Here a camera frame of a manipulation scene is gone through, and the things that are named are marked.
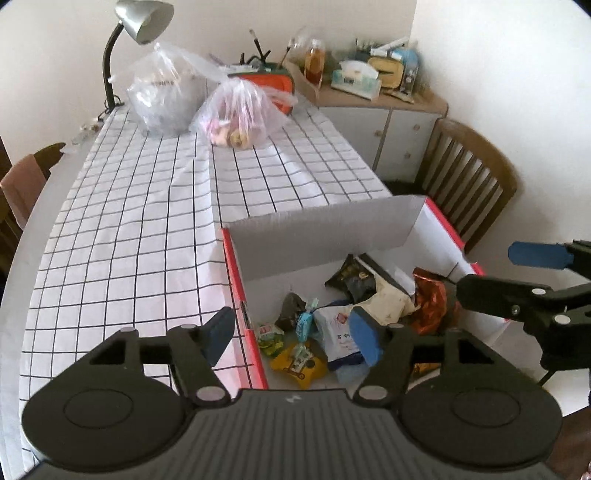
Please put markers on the small olive snack packet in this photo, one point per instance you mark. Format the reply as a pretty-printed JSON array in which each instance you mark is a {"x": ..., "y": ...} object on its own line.
[{"x": 291, "y": 311}]

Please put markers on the yellow tissue box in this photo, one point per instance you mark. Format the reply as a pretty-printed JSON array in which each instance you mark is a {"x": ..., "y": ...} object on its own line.
[{"x": 387, "y": 73}]

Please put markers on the red cardboard box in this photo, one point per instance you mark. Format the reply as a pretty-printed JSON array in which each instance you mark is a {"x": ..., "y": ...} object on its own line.
[{"x": 323, "y": 235}]

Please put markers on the pink cloth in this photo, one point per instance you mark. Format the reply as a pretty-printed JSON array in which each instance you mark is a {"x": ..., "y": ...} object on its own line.
[{"x": 21, "y": 189}]

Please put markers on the jar of amber liquid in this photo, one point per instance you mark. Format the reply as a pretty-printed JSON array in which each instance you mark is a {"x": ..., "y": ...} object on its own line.
[{"x": 315, "y": 62}]

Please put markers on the clear plastic wrapper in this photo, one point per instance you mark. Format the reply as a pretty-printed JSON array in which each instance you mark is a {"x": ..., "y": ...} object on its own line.
[{"x": 85, "y": 133}]

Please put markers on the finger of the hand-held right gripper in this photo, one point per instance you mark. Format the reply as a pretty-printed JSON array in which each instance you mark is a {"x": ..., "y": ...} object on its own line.
[
  {"x": 538, "y": 254},
  {"x": 498, "y": 295}
]

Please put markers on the cream snack packet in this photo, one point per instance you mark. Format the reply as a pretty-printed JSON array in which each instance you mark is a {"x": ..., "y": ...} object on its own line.
[{"x": 385, "y": 302}]

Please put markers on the clear bag of pink snacks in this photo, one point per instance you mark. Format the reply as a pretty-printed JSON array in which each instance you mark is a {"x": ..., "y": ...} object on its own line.
[{"x": 240, "y": 115}]

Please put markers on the white tube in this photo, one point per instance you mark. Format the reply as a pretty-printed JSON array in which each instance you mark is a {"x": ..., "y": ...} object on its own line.
[{"x": 388, "y": 45}]

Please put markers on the silver desk lamp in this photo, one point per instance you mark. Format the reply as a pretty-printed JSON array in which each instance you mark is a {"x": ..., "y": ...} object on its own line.
[{"x": 143, "y": 18}]

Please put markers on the orange and green case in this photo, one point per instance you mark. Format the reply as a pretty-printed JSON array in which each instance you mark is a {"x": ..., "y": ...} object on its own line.
[{"x": 272, "y": 83}]

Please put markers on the green and white tissue box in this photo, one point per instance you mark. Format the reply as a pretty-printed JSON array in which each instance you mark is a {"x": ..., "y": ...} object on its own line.
[{"x": 356, "y": 81}]

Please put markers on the white and blue snack packet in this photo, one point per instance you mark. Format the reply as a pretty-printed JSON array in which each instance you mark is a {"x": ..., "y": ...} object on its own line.
[{"x": 334, "y": 332}]

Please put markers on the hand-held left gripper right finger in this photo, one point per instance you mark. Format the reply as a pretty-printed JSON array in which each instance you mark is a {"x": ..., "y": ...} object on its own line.
[{"x": 367, "y": 339}]

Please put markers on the white checked tablecloth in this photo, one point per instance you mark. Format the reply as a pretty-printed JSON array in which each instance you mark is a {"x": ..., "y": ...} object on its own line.
[{"x": 138, "y": 230}]

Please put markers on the black snack packet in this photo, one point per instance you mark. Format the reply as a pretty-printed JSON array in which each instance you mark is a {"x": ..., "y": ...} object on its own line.
[{"x": 353, "y": 279}]

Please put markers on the large clear plastic bag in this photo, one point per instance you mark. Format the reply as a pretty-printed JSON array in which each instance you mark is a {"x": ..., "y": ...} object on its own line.
[{"x": 161, "y": 99}]

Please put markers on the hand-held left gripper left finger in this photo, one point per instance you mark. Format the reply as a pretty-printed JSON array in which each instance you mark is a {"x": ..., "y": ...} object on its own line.
[{"x": 217, "y": 334}]

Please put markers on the small green snack packet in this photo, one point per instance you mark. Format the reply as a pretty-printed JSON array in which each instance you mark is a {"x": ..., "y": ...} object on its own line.
[{"x": 270, "y": 339}]

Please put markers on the wooden chair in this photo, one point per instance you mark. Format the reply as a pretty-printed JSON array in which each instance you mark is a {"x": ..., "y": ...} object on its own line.
[
  {"x": 41, "y": 157},
  {"x": 466, "y": 180}
]

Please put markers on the dark red snack packet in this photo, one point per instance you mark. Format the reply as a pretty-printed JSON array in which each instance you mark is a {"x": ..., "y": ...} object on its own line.
[{"x": 431, "y": 300}]

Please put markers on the white cabinet with wooden top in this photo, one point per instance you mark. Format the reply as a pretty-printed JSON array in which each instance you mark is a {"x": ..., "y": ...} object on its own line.
[{"x": 397, "y": 134}]

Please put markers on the small teal candy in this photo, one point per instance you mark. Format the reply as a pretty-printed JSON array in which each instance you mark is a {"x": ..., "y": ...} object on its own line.
[{"x": 305, "y": 321}]

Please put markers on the blue package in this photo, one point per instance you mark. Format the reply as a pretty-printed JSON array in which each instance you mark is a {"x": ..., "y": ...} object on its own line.
[{"x": 410, "y": 69}]

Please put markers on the clear round container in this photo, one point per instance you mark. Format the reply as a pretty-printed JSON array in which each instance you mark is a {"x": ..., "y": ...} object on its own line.
[{"x": 300, "y": 41}]

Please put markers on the yellow snack packet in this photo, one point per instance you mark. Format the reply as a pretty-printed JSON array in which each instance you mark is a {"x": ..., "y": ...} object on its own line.
[{"x": 298, "y": 364}]

